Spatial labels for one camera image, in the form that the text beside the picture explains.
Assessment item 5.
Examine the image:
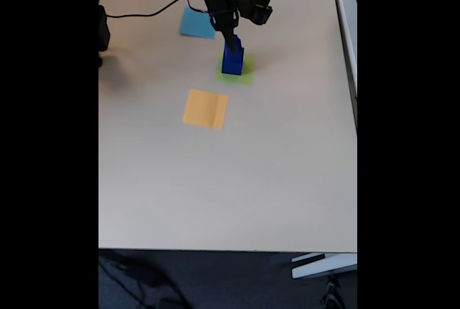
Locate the white table foot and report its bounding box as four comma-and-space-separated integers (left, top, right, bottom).
290, 252, 358, 280

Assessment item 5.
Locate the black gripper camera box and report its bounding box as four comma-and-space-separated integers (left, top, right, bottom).
232, 0, 274, 27

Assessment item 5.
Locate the orange paper square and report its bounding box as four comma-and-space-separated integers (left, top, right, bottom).
181, 88, 229, 131

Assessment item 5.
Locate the small blue cube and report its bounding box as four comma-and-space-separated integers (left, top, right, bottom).
226, 37, 244, 53

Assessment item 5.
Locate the medium blue cube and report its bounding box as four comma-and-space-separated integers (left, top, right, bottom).
223, 41, 245, 63

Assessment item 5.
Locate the white neighbouring desk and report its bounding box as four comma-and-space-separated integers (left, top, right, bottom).
329, 0, 358, 132

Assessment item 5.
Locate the green paper square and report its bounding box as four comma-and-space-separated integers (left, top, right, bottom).
214, 51, 256, 86

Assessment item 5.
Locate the large blue cube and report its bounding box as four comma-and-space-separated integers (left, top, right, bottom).
221, 48, 246, 75

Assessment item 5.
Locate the blue paper square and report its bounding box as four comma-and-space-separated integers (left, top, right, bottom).
178, 6, 217, 40

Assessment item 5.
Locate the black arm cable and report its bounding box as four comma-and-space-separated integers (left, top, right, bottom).
106, 0, 191, 19

